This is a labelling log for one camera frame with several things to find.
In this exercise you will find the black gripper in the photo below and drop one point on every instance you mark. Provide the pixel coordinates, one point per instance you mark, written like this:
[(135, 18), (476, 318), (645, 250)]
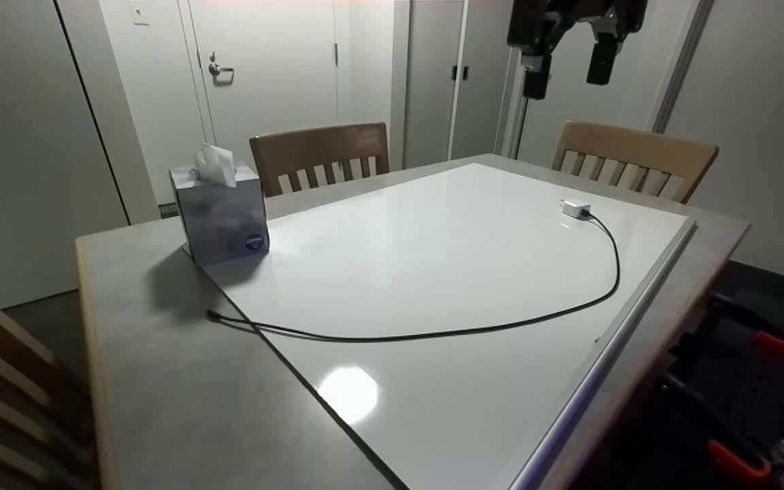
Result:
[(542, 22)]

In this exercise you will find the white power adapter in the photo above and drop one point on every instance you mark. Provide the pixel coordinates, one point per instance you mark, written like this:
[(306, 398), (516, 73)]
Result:
[(578, 212)]

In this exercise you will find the light wooden chair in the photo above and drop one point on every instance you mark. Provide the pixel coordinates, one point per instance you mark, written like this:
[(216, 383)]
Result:
[(640, 150)]

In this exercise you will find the white whiteboard panel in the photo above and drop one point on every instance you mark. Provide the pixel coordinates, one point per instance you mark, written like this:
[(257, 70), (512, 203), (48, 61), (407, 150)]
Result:
[(459, 323)]

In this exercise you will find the dark wooden chair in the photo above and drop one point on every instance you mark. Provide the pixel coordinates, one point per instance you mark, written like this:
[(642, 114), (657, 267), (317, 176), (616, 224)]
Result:
[(303, 157)]

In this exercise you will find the tissue box with tissue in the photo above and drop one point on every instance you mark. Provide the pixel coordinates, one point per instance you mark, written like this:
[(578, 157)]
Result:
[(222, 208)]

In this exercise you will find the orange handled clamp upper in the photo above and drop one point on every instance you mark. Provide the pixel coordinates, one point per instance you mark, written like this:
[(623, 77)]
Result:
[(768, 344)]

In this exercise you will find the orange handled clamp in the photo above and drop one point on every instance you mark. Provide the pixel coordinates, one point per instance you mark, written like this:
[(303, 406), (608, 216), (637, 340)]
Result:
[(753, 473), (768, 344)]

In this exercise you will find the door lever handle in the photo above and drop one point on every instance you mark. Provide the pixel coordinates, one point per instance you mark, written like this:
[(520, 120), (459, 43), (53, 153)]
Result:
[(219, 74)]

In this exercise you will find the wall light switch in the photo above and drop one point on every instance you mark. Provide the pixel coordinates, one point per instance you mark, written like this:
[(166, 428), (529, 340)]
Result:
[(139, 16)]

